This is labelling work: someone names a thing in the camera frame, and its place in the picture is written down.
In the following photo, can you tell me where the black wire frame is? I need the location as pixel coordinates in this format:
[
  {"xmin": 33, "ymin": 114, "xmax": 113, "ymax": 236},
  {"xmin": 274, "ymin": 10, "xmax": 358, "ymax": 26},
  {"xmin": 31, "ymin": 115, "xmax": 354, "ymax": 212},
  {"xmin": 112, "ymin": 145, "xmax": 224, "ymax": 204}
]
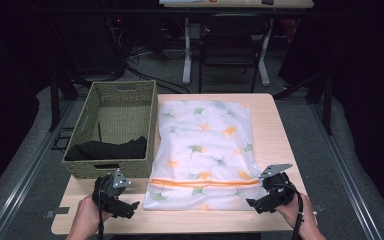
[{"xmin": 51, "ymin": 126, "xmax": 75, "ymax": 154}]

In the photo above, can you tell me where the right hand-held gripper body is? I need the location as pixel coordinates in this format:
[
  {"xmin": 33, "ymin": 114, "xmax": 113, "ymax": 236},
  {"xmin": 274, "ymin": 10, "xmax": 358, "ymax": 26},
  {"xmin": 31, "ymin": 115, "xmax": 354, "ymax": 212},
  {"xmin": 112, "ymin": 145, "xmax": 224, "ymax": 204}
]
[{"xmin": 257, "ymin": 162, "xmax": 297, "ymax": 208}]

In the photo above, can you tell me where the white leaf-print mesh laundry bag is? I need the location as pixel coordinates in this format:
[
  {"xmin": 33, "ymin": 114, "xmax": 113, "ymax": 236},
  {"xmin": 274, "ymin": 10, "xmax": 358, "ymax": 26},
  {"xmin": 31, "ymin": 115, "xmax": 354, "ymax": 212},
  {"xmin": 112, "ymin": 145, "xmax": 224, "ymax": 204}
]
[{"xmin": 143, "ymin": 99, "xmax": 268, "ymax": 212}]

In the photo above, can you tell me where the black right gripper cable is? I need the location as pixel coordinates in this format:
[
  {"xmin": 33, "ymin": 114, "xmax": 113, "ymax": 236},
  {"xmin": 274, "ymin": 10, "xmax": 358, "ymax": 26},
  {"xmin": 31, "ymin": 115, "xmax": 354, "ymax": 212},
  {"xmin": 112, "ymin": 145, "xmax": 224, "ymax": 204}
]
[{"xmin": 276, "ymin": 182, "xmax": 306, "ymax": 240}]

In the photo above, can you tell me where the black folding chair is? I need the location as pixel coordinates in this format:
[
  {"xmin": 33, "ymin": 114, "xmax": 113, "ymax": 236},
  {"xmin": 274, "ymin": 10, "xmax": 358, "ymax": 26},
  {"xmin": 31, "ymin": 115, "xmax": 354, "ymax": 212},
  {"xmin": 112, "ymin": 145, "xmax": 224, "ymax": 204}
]
[{"xmin": 197, "ymin": 14, "xmax": 272, "ymax": 94}]

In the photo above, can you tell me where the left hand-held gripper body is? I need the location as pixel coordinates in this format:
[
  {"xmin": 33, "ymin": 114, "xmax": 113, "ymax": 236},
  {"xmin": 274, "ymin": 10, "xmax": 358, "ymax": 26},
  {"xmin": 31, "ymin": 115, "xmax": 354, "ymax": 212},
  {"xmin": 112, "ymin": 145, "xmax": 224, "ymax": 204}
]
[{"xmin": 91, "ymin": 168, "xmax": 133, "ymax": 215}]

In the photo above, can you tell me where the black cloth garment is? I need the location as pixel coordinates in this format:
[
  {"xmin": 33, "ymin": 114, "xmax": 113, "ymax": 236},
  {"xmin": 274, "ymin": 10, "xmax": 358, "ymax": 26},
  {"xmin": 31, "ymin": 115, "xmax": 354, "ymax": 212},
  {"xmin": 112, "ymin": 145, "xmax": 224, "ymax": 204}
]
[{"xmin": 64, "ymin": 135, "xmax": 148, "ymax": 162}]

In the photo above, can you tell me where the white-legged desk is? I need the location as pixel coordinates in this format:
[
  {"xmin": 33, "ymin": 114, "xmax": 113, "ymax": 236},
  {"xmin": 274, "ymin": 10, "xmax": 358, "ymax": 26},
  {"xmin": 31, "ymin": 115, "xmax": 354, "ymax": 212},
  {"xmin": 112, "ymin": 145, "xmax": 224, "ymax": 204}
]
[{"xmin": 159, "ymin": 0, "xmax": 315, "ymax": 87}]

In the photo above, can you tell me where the person's left hand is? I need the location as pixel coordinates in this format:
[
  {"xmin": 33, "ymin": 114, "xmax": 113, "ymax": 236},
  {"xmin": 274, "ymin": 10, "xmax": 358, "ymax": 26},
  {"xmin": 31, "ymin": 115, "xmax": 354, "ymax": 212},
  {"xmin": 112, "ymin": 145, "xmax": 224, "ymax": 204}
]
[{"xmin": 75, "ymin": 194, "xmax": 115, "ymax": 236}]

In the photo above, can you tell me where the black metal stand post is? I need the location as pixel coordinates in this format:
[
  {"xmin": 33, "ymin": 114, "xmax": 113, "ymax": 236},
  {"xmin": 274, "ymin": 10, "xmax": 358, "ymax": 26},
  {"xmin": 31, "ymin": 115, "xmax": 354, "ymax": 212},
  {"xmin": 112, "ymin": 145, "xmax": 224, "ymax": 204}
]
[
  {"xmin": 48, "ymin": 71, "xmax": 61, "ymax": 132},
  {"xmin": 322, "ymin": 73, "xmax": 334, "ymax": 136}
]

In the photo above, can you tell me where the dark equipment cabinet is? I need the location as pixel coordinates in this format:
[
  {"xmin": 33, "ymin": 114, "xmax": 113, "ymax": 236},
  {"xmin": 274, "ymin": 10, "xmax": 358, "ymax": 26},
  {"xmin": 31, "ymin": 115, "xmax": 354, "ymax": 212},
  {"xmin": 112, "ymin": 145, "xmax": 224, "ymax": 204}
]
[{"xmin": 74, "ymin": 15, "xmax": 127, "ymax": 77}]

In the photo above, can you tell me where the black floor cable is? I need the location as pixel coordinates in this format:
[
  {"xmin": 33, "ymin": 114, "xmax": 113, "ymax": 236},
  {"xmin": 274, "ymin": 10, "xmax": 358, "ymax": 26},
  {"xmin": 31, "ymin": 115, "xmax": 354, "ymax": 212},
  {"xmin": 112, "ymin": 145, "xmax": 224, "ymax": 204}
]
[{"xmin": 124, "ymin": 63, "xmax": 192, "ymax": 95}]

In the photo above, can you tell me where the grey metal floor rail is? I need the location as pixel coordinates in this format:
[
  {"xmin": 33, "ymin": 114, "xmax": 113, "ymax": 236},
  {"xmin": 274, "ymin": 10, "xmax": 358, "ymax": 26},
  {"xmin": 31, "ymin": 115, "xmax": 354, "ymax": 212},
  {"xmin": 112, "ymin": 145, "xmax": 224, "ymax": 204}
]
[
  {"xmin": 309, "ymin": 103, "xmax": 383, "ymax": 240},
  {"xmin": 0, "ymin": 99, "xmax": 78, "ymax": 240}
]

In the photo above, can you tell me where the person's right hand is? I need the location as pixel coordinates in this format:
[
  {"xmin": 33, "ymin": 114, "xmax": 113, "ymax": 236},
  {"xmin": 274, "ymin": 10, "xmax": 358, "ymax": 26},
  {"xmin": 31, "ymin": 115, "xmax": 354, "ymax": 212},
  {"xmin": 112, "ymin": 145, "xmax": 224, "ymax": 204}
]
[{"xmin": 275, "ymin": 192, "xmax": 318, "ymax": 232}]

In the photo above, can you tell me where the green woven basket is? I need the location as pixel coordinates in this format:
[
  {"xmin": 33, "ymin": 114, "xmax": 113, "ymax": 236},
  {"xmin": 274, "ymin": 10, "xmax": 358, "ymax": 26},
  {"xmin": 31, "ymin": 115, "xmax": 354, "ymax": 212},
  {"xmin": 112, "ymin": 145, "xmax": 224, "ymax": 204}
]
[{"xmin": 61, "ymin": 80, "xmax": 159, "ymax": 180}]

